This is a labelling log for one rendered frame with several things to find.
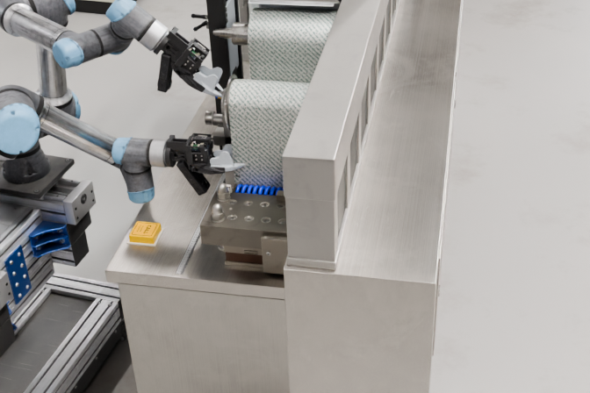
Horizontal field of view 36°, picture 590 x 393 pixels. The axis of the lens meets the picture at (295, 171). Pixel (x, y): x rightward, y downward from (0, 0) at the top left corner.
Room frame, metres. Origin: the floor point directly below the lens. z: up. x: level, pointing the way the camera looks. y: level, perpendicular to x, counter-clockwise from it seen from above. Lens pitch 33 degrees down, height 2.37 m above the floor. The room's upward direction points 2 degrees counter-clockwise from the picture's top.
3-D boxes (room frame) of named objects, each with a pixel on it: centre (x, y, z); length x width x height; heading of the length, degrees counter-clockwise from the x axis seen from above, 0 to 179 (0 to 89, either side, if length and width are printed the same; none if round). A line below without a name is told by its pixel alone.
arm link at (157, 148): (2.09, 0.36, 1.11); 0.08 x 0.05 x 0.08; 168
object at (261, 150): (2.02, 0.05, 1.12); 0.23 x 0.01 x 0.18; 78
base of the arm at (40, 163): (2.49, 0.88, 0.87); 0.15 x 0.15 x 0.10
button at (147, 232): (2.00, 0.42, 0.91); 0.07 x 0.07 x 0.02; 78
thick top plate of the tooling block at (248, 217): (1.90, 0.04, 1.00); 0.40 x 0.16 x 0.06; 78
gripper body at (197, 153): (2.07, 0.28, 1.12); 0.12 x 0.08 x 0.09; 78
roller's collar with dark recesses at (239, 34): (2.36, 0.13, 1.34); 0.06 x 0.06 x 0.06; 78
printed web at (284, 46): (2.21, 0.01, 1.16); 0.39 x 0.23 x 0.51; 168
